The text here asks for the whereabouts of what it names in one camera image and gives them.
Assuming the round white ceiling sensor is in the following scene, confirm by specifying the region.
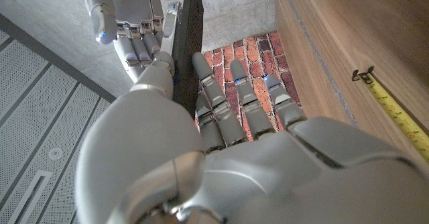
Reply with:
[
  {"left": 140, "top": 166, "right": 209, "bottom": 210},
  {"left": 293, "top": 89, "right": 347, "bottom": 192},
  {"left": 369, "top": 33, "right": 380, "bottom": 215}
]
[{"left": 48, "top": 147, "right": 64, "bottom": 160}]

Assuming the long ceiling vent slot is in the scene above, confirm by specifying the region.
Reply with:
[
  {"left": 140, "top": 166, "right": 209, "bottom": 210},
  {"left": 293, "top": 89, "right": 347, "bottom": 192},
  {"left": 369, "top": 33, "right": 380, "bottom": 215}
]
[{"left": 6, "top": 169, "right": 54, "bottom": 224}]

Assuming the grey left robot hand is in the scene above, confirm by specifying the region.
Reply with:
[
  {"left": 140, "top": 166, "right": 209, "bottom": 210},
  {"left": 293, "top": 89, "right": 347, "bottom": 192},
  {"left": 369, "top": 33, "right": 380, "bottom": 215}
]
[{"left": 74, "top": 51, "right": 429, "bottom": 224}]

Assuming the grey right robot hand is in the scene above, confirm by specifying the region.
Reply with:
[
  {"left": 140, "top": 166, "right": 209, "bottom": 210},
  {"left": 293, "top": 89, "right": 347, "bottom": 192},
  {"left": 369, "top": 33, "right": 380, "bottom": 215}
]
[{"left": 77, "top": 0, "right": 166, "bottom": 84}]

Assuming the printed brick wall backdrop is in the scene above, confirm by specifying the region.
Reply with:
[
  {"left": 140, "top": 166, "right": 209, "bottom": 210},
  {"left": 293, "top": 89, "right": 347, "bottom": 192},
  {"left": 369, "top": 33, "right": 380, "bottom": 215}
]
[{"left": 194, "top": 32, "right": 302, "bottom": 141}]

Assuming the yellow tape measure black case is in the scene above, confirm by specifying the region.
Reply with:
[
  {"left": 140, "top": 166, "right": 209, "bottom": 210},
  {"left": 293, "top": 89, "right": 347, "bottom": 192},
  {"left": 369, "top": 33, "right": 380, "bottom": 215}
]
[{"left": 351, "top": 66, "right": 429, "bottom": 163}]

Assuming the long black stapler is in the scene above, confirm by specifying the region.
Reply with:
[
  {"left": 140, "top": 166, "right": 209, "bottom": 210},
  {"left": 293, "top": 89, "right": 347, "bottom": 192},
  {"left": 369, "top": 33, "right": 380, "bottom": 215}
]
[{"left": 162, "top": 0, "right": 204, "bottom": 117}]

